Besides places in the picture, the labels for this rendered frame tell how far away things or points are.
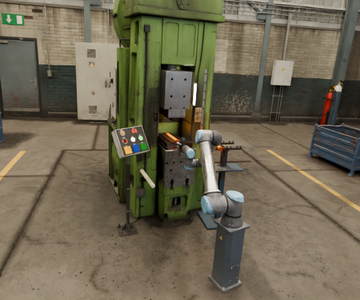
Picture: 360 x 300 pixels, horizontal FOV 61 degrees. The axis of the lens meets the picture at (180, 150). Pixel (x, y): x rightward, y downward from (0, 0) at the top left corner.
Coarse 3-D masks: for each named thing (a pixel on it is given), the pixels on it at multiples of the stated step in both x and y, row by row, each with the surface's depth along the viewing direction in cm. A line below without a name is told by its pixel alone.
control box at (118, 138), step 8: (128, 128) 311; (136, 128) 318; (120, 136) 302; (128, 136) 308; (136, 136) 315; (144, 136) 322; (120, 144) 299; (128, 144) 306; (136, 144) 313; (120, 152) 300; (136, 152) 310; (144, 152) 325
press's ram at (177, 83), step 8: (160, 72) 334; (168, 72) 320; (176, 72) 323; (184, 72) 327; (160, 80) 336; (168, 80) 323; (176, 80) 326; (184, 80) 329; (160, 88) 338; (168, 88) 325; (176, 88) 329; (184, 88) 332; (160, 96) 339; (168, 96) 328; (176, 96) 332; (184, 96) 335; (160, 104) 341; (168, 104) 331; (176, 104) 334; (184, 104) 338
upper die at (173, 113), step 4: (160, 108) 357; (160, 112) 358; (164, 112) 346; (168, 112) 334; (172, 112) 335; (176, 112) 337; (180, 112) 339; (184, 112) 341; (168, 116) 335; (172, 116) 337; (176, 116) 338; (180, 116) 340; (184, 116) 342
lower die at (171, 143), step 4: (164, 132) 383; (164, 136) 368; (168, 136) 367; (168, 140) 352; (172, 140) 352; (180, 140) 353; (168, 144) 345; (172, 144) 347; (176, 144) 349; (168, 148) 346; (172, 148) 348
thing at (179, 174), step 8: (160, 152) 356; (168, 152) 341; (176, 152) 345; (160, 160) 368; (168, 160) 344; (176, 160) 348; (160, 168) 370; (168, 168) 347; (176, 168) 351; (184, 168) 355; (160, 176) 368; (168, 176) 350; (176, 176) 354; (184, 176) 358; (192, 176) 362; (168, 184) 353; (176, 184) 357; (184, 184) 361; (192, 184) 365
